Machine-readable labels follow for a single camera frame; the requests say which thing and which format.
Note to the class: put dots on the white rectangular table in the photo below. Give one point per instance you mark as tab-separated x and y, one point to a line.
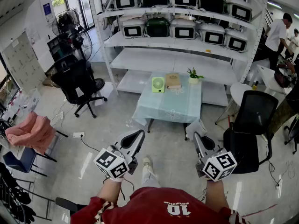
266	76

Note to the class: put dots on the brown hardcover book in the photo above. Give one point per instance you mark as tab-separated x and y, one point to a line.
172	79

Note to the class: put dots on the white wiping cloth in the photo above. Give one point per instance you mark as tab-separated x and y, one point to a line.
196	127

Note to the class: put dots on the white wristband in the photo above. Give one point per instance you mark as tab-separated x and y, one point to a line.
114	179

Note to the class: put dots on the person's left forearm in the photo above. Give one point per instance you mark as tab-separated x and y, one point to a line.
109	191

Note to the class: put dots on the blue wall poster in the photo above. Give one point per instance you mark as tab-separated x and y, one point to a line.
47	9

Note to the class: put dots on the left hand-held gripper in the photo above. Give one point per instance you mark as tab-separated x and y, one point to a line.
105	160

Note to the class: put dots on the white locker cabinet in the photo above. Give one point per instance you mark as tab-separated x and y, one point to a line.
23	59

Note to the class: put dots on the round white table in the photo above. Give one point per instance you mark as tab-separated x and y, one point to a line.
240	92

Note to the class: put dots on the glass entrance door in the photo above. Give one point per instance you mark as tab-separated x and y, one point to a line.
81	8

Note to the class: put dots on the small green fan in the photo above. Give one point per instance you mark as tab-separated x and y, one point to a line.
158	84

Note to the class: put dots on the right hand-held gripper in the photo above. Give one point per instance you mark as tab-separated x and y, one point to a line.
219	167

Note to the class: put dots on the blue chair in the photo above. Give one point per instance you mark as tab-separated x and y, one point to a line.
21	160

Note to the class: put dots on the white metal shelf rack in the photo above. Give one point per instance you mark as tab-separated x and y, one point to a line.
163	62

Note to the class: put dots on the yellow bottle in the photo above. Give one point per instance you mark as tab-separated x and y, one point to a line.
255	85

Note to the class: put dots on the pink cloth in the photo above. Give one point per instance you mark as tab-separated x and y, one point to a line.
30	132

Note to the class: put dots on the person's white shoe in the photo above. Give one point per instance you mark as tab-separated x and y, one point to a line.
147	160

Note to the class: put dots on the pile of black gear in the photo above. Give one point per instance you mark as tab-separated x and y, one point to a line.
21	197

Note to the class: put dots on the green plant in white pot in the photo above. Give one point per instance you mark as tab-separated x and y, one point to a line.
193	78

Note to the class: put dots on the person's right forearm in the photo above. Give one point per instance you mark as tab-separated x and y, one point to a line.
216	195

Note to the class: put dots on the person's light trouser leg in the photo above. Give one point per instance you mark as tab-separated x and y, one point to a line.
150	176

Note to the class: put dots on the black high-back office chair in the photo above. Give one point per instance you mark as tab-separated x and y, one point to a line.
74	83

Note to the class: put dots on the white power strip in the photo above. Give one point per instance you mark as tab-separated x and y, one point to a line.
78	135

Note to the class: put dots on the dark bag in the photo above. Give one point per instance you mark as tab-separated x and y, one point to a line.
283	77

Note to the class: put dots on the person's red shirt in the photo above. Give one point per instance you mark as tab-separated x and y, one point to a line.
151	206

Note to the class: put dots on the clothes rack with garments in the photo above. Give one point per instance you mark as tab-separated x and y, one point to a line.
70	15

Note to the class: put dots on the black swivel chair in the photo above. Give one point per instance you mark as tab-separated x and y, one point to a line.
294	134

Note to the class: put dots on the black mesh-back chair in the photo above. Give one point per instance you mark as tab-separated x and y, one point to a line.
254	111

